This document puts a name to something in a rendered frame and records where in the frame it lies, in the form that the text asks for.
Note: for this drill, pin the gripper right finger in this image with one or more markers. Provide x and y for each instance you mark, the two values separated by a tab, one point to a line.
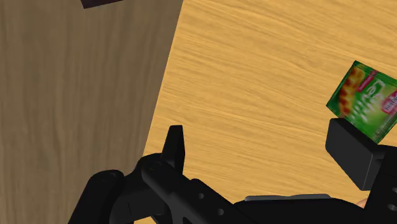
356	155

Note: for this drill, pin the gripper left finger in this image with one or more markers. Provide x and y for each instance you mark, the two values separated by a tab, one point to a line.
161	186

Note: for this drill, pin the green printed box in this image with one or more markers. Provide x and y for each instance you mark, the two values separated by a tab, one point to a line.
366	102

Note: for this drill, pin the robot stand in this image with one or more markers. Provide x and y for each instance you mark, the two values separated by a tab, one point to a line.
96	2

